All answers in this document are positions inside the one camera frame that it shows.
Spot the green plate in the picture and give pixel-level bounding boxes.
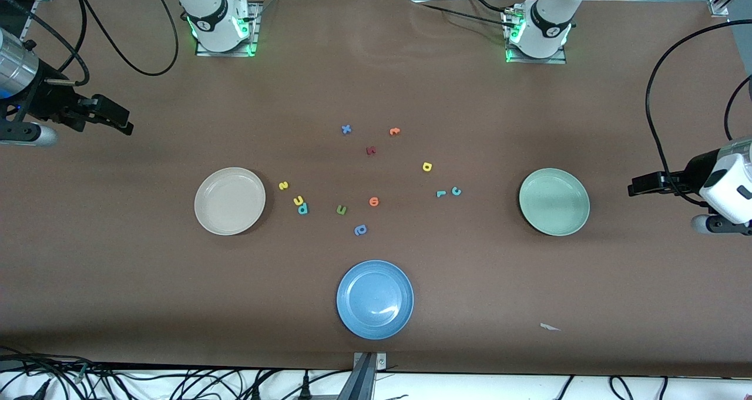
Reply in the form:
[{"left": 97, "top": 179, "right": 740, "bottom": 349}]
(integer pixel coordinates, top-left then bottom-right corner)
[{"left": 519, "top": 168, "right": 590, "bottom": 237}]

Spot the beige brown plate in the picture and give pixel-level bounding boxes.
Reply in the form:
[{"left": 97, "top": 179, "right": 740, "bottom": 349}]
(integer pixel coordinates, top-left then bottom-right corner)
[{"left": 194, "top": 167, "right": 266, "bottom": 236}]

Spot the blue plate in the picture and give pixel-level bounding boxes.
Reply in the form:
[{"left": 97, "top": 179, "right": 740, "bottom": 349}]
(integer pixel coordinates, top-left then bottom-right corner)
[{"left": 336, "top": 260, "right": 414, "bottom": 340}]

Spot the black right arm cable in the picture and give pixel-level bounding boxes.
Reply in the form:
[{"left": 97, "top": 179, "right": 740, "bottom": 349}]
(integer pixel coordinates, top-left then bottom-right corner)
[{"left": 0, "top": 0, "right": 180, "bottom": 88}]

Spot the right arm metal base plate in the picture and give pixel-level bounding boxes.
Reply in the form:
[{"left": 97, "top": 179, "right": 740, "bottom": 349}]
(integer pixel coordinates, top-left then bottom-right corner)
[{"left": 196, "top": 2, "right": 260, "bottom": 58}]

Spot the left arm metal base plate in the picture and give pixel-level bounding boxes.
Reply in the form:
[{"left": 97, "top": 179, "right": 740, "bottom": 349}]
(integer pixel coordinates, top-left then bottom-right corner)
[{"left": 504, "top": 9, "right": 568, "bottom": 65}]

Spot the black floor cable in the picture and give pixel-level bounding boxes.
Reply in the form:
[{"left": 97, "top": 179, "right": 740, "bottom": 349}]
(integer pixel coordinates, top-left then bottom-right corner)
[
  {"left": 0, "top": 346, "right": 89, "bottom": 400},
  {"left": 608, "top": 375, "right": 670, "bottom": 400}
]

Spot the black base cable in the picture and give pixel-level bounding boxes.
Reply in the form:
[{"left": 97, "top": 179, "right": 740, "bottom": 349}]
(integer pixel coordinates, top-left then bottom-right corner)
[{"left": 411, "top": 0, "right": 523, "bottom": 31}]

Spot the grey metal camera bracket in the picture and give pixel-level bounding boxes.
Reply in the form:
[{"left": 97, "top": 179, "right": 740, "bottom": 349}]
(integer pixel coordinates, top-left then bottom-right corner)
[{"left": 338, "top": 352, "right": 387, "bottom": 400}]

